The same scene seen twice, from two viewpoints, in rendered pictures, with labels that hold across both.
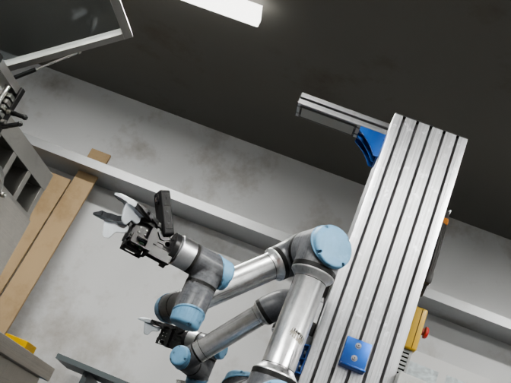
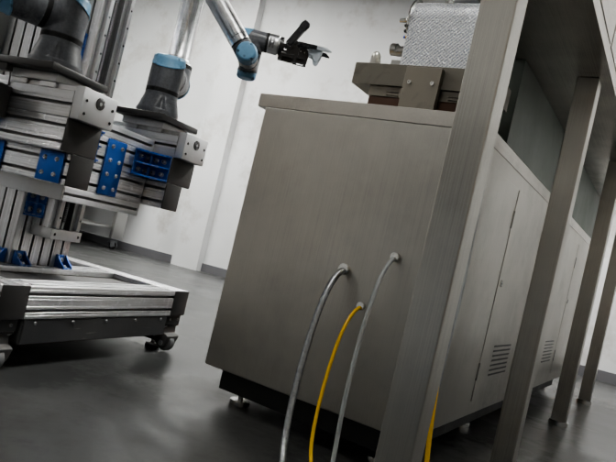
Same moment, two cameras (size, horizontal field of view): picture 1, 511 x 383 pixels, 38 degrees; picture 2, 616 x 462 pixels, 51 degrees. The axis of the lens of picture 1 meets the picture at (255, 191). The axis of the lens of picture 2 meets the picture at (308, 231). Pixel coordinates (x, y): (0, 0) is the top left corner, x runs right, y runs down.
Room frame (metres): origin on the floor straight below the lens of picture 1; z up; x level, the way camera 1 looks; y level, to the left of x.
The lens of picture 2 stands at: (3.94, 1.08, 0.50)
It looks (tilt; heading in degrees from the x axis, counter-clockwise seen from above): 1 degrees up; 197
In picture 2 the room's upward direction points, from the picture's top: 13 degrees clockwise
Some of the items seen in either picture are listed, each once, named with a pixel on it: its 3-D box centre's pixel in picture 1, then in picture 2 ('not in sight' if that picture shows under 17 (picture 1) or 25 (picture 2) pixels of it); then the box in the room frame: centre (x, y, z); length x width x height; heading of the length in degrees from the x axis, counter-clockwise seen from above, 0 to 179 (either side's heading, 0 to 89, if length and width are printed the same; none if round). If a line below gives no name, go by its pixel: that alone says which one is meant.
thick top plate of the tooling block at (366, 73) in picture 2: not in sight; (430, 86); (2.20, 0.81, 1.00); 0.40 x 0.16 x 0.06; 76
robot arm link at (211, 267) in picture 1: (208, 268); (254, 40); (1.71, 0.03, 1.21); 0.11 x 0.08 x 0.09; 110
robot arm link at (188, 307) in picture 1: (189, 305); (248, 63); (1.73, 0.04, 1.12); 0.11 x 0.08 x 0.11; 20
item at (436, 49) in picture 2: not in sight; (437, 61); (2.07, 0.79, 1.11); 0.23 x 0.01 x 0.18; 76
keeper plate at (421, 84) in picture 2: not in sight; (420, 88); (2.29, 0.80, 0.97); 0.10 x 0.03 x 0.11; 76
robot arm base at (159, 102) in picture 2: not in sight; (159, 104); (1.93, -0.17, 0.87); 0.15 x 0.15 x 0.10
